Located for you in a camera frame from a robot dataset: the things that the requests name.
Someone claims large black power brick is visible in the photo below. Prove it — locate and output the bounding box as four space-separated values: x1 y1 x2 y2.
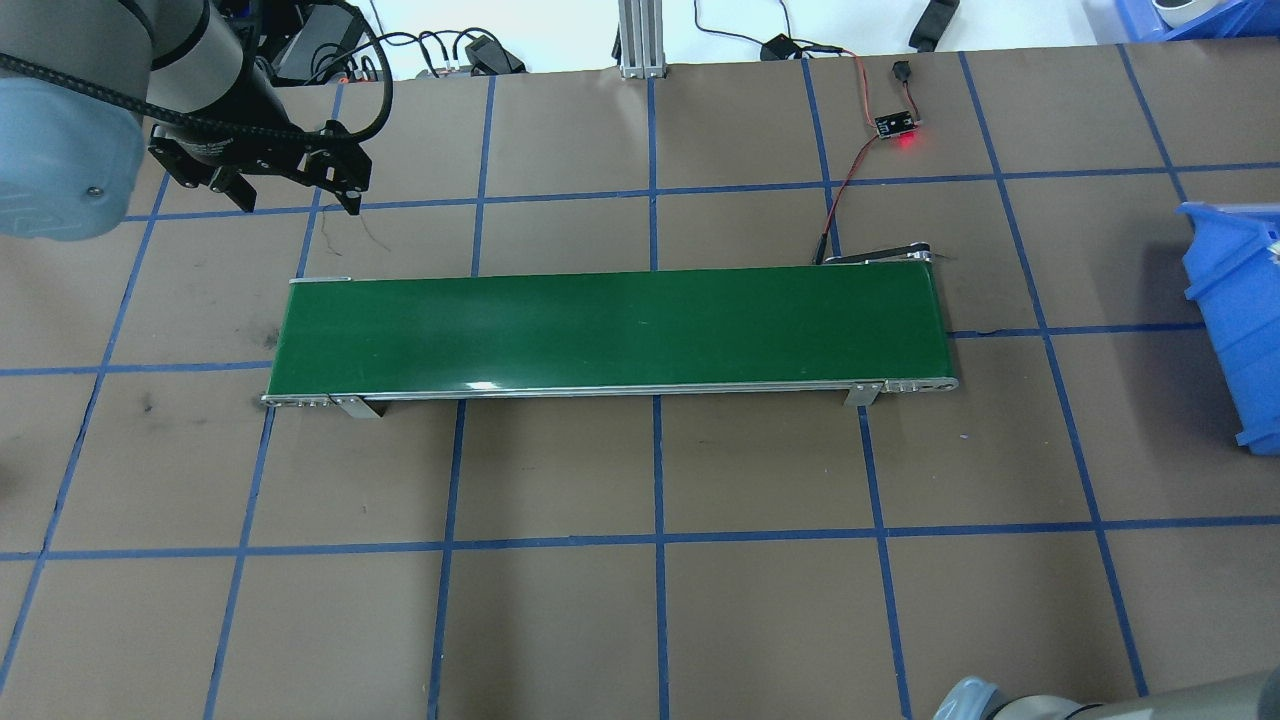
268 0 369 86

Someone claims small black power brick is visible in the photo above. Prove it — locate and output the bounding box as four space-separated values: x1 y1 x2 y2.
463 34 528 77

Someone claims green conveyor belt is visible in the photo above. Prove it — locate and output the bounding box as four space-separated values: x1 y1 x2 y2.
260 240 961 421

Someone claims slim black power adapter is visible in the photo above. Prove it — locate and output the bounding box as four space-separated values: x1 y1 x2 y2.
907 0 961 53

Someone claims blue storage crate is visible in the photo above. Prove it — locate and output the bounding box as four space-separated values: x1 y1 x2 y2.
1085 0 1280 44

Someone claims white printed mug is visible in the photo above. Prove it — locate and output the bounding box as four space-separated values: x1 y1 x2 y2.
1150 0 1229 29

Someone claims blue open-front plastic bin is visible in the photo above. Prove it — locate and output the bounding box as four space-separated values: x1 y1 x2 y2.
1175 200 1280 457

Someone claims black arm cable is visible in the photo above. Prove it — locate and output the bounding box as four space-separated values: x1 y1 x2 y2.
0 0 393 141

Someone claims cable hub with red plugs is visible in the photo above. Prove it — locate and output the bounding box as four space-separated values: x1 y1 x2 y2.
338 50 471 83

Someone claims aluminium profile post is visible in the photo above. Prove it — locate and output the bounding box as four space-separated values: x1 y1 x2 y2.
613 0 669 81

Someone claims thin black module cable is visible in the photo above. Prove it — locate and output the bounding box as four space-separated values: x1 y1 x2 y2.
693 0 793 46

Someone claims red black conveyor wire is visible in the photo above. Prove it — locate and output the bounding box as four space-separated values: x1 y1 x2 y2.
813 130 886 266

